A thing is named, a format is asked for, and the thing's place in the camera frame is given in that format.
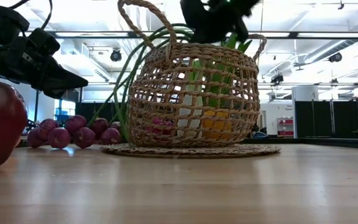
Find woven straw basket with handles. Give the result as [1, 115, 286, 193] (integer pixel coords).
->
[117, 0, 269, 149]

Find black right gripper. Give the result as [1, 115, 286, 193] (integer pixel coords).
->
[180, 0, 260, 44]

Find yellow bell pepper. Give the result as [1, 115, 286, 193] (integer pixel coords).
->
[201, 110, 233, 140]

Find black overhead rig beam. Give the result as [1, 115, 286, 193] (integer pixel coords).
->
[23, 30, 358, 40]

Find black ceiling spotlight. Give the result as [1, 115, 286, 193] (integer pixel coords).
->
[270, 73, 285, 84]
[328, 52, 343, 63]
[109, 49, 123, 63]

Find red storage shelf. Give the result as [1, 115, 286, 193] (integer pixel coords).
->
[277, 117, 295, 138]

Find dark green leafy vegetable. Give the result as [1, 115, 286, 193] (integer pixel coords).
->
[203, 32, 253, 110]

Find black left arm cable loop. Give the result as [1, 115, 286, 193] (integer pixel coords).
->
[9, 0, 54, 30]

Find braided red onion bunch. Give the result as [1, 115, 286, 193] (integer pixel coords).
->
[26, 114, 124, 149]

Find round woven placemat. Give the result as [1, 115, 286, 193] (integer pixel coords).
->
[100, 142, 282, 159]

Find leek with white stem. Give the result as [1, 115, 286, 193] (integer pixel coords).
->
[177, 58, 204, 139]

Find black room divider panel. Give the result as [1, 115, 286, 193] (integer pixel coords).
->
[293, 98, 358, 139]
[75, 101, 130, 125]

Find purple grape bunch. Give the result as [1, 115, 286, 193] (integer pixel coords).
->
[147, 116, 175, 136]

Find green onion bunch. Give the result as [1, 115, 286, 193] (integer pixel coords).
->
[87, 23, 195, 144]

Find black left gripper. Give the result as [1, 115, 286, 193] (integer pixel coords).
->
[0, 35, 89, 100]

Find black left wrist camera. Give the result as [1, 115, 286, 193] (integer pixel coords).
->
[26, 27, 61, 57]

